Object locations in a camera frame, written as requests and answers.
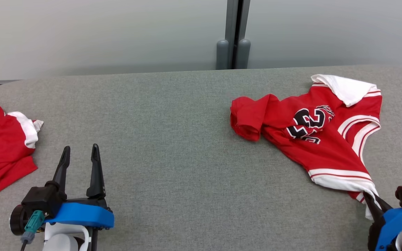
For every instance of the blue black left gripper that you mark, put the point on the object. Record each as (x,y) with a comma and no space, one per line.
(82,216)

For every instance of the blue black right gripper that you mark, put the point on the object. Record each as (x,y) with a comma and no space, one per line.
(391,226)

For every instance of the red number 23 jersey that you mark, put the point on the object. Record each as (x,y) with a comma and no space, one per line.
(326,153)

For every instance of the red shorts with white stripe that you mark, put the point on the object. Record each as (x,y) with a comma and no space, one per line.
(2,153)

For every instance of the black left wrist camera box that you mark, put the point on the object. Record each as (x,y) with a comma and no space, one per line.
(42,200)

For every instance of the grey partition joint post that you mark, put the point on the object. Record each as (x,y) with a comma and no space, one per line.
(229,28)

